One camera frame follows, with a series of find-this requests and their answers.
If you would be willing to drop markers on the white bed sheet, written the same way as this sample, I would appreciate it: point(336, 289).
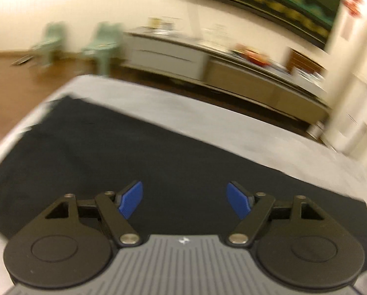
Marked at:
point(201, 119)

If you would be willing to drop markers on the small container on floor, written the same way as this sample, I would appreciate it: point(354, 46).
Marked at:
point(315, 130)

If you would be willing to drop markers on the green chair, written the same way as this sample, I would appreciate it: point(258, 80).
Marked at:
point(49, 41)
point(105, 44)

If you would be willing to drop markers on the dark flat object on floor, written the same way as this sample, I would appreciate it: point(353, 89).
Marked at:
point(22, 60)

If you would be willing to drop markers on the green and gold wall painting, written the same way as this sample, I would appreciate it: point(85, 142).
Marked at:
point(278, 3)

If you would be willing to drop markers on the black garment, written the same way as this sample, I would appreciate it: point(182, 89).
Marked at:
point(140, 153)

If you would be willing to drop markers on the long low sideboard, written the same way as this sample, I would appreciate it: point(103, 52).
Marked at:
point(232, 73)

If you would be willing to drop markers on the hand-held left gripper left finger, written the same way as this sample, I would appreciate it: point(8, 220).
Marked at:
point(131, 199)

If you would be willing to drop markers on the brown wooden box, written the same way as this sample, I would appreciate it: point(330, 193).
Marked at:
point(304, 61)

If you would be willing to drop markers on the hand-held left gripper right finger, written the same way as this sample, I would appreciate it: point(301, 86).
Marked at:
point(238, 201)

